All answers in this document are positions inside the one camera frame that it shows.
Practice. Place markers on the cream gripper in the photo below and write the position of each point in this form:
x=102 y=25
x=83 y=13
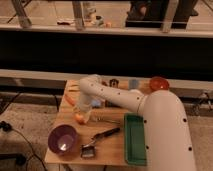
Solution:
x=85 y=113

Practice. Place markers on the yellow red apple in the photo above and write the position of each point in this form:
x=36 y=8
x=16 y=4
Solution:
x=79 y=119

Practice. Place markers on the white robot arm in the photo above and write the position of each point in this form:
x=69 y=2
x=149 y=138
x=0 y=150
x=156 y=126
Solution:
x=167 y=136

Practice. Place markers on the small metal cup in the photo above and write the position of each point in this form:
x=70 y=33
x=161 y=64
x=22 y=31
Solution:
x=114 y=83

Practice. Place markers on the blue translucent cup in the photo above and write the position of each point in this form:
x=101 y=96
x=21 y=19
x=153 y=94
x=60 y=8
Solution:
x=133 y=84

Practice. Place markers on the blue sponge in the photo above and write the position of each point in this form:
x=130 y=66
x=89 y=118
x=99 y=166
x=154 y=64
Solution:
x=96 y=104

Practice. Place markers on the orange carrot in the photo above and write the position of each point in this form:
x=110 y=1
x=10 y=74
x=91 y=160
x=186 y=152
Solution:
x=69 y=100

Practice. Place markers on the purple bowl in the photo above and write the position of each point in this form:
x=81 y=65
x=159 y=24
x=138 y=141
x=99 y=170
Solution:
x=62 y=139

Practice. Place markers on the green plastic tray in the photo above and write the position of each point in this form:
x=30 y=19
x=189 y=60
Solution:
x=134 y=141

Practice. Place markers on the red bowl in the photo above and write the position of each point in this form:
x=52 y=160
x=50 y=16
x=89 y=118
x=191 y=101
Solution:
x=158 y=83

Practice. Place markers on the yellow handled tool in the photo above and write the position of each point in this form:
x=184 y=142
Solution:
x=73 y=88

